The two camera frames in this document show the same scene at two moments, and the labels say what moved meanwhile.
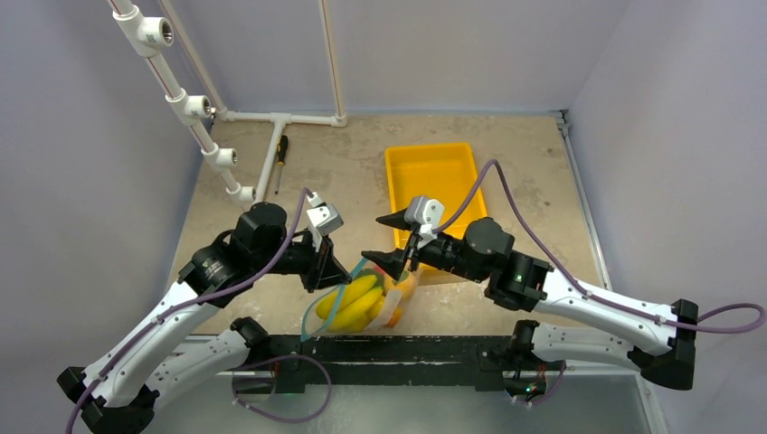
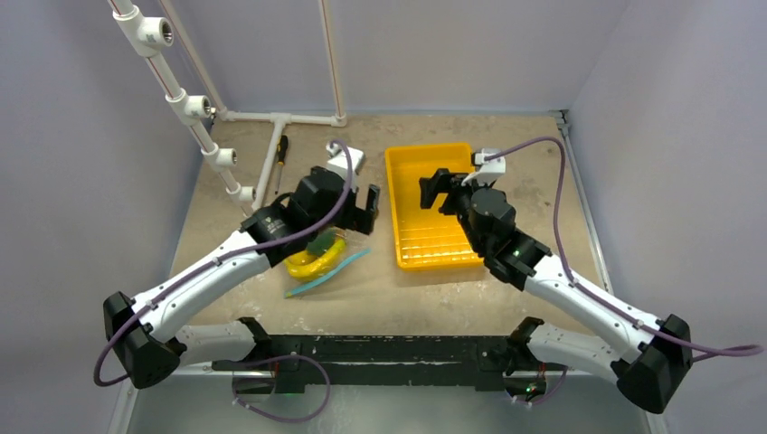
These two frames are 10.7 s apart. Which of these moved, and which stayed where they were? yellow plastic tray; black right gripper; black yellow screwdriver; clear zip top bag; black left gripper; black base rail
Moved: clear zip top bag; black right gripper; black left gripper
Stayed: yellow plastic tray; black base rail; black yellow screwdriver
